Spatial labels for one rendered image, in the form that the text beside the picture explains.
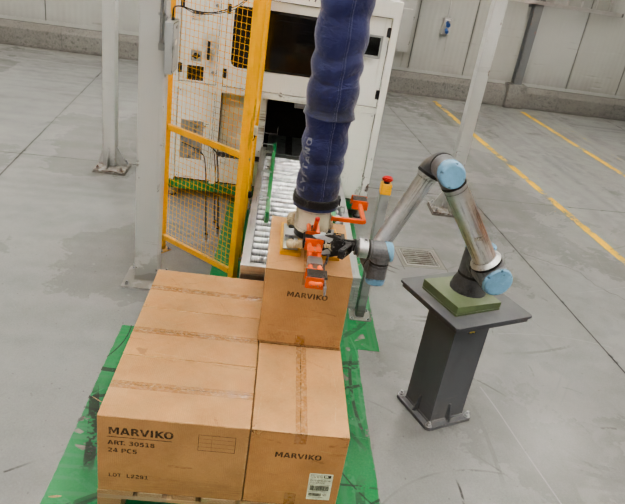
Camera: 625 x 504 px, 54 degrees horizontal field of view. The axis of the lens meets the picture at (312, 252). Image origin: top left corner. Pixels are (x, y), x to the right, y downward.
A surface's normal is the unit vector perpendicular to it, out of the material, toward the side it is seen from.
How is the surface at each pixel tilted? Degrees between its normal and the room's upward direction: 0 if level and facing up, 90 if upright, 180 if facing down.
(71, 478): 0
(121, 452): 90
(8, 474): 0
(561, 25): 90
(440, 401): 90
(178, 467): 90
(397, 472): 0
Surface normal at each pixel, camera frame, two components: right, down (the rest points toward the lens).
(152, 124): 0.03, 0.44
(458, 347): 0.44, 0.45
